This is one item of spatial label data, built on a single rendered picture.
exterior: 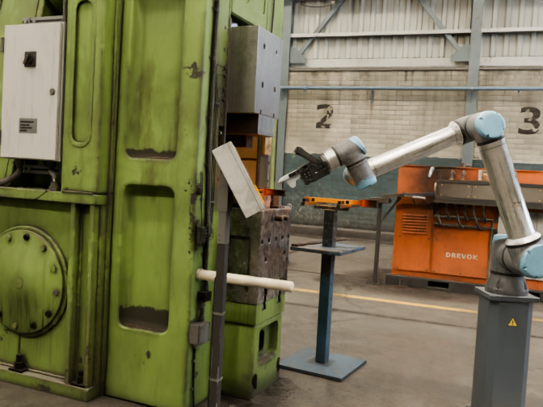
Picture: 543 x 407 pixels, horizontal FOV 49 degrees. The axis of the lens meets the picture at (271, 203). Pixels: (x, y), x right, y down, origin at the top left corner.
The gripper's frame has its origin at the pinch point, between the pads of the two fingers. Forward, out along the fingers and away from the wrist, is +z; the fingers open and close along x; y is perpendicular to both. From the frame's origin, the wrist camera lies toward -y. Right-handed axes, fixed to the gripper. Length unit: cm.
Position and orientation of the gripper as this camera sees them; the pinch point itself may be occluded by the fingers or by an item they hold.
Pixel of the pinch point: (279, 179)
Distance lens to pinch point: 248.6
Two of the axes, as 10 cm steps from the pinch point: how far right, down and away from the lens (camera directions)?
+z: -8.9, 4.5, -0.1
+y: 4.5, 8.9, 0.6
